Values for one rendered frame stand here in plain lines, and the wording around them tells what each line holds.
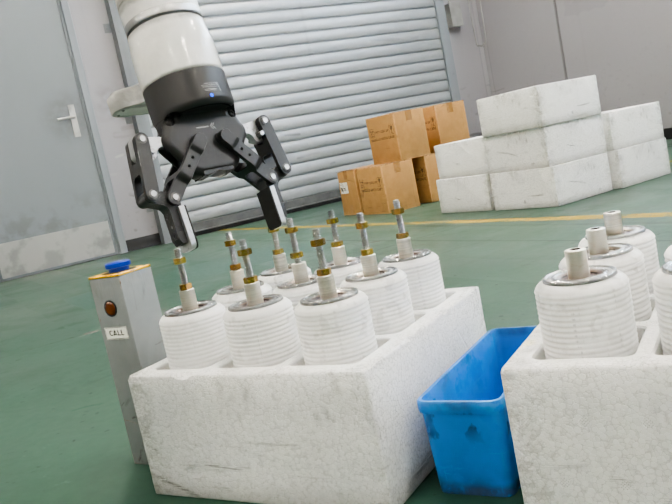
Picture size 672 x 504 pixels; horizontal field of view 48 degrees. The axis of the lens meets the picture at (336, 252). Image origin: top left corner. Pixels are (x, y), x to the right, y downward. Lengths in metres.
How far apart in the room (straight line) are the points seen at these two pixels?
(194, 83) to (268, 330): 0.42
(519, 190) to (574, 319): 2.83
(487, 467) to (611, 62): 6.19
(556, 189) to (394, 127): 1.52
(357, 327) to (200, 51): 0.41
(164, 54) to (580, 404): 0.51
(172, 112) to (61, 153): 5.33
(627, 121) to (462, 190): 0.84
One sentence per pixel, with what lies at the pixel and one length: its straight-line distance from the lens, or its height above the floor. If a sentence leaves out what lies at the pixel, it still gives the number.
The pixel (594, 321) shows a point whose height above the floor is 0.21.
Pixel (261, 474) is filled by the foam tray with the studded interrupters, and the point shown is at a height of 0.04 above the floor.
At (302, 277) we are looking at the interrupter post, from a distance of 1.10.
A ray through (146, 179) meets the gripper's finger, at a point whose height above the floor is 0.44.
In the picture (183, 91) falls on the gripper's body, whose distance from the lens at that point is 0.66.
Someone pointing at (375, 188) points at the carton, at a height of 0.16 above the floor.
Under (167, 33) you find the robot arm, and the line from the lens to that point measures 0.68.
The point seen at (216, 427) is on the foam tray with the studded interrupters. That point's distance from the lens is 1.03.
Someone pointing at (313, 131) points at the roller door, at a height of 0.65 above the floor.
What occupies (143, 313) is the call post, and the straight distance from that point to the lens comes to 1.22.
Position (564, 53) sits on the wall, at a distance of 7.29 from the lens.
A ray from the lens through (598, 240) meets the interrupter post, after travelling 0.93.
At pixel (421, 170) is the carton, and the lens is 4.84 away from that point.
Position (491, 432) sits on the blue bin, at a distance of 0.90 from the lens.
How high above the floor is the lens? 0.43
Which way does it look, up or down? 7 degrees down
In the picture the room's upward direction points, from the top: 12 degrees counter-clockwise
